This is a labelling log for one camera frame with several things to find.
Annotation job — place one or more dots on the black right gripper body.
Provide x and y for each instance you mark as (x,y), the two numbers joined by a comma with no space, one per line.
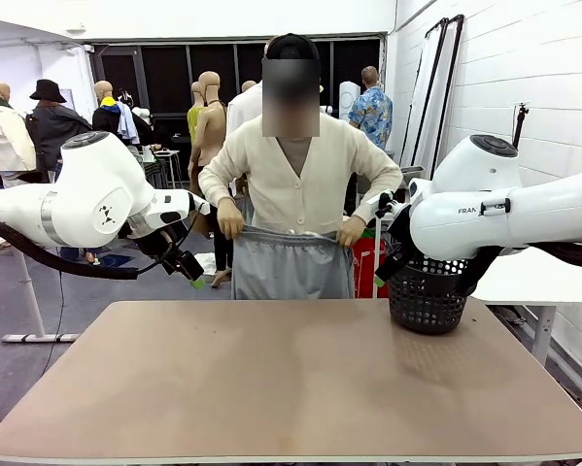
(401,238)

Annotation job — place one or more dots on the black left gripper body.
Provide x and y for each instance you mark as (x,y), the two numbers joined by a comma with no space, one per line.
(152,240)

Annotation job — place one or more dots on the mannequin in white shirt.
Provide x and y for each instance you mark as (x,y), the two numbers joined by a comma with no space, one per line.
(239,116)

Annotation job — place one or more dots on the person's right hand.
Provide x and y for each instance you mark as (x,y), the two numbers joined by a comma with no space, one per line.
(229,218)

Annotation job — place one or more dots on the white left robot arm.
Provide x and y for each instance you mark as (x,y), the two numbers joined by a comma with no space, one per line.
(86,194)

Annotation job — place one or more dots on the mannequin with yellow collar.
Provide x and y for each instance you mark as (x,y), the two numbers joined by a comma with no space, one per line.
(107,116)

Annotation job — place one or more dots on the person in cream cardigan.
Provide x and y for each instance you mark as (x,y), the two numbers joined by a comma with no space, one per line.
(290,194)

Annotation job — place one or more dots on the large white side table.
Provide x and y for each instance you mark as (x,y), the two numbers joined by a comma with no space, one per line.
(523,281)

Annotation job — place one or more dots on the person's left forearm cream sleeve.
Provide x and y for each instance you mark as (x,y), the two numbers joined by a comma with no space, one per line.
(383,189)

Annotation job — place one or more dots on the mannequin with black hat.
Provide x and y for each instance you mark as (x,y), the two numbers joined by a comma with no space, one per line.
(57,131)

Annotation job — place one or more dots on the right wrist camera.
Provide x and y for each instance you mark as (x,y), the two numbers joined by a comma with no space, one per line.
(388,204)

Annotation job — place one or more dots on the black cap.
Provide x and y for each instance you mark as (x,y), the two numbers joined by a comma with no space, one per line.
(293,43)

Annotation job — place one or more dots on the person's left hand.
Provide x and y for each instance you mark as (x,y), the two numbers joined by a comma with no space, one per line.
(351,232)

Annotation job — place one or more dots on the beige mannequin head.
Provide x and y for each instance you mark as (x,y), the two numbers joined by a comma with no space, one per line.
(249,86)

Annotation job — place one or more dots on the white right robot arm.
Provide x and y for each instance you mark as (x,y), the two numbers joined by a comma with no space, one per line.
(465,213)

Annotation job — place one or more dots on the grey training pants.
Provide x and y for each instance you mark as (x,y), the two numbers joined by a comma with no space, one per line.
(290,267)

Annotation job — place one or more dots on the person's right forearm cream sleeve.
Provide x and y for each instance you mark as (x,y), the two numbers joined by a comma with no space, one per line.
(215,182)

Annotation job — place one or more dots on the person in blue floral shirt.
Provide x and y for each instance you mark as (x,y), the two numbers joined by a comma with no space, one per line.
(370,114)

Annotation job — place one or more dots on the bare beige mannequin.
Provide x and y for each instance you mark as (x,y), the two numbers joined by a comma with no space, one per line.
(212,126)

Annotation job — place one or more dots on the mannequin in cream jacket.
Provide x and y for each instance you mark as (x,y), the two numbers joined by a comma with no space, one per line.
(1,141)

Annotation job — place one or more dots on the light blue hanging shirt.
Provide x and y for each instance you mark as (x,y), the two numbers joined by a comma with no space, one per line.
(126,121)

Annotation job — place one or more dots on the black perforated laundry basket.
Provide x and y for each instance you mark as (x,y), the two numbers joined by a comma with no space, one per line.
(426,301)

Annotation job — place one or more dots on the red shopping bag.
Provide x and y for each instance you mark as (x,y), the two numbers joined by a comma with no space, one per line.
(366,262)

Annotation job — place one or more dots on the mannequin in yellow top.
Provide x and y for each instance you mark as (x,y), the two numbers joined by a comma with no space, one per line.
(195,121)

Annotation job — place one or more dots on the white table with footed leg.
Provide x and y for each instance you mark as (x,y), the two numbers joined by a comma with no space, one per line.
(28,291)

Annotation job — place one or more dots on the crumpled white cloth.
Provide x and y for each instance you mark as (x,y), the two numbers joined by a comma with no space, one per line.
(207,262)

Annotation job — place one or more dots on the black framed white panel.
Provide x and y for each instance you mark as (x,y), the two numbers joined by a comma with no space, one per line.
(453,87)
(419,97)

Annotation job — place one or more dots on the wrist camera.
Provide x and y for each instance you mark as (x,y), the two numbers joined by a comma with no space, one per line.
(199,204)
(388,204)

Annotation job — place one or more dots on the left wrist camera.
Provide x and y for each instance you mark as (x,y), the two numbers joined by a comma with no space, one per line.
(199,204)

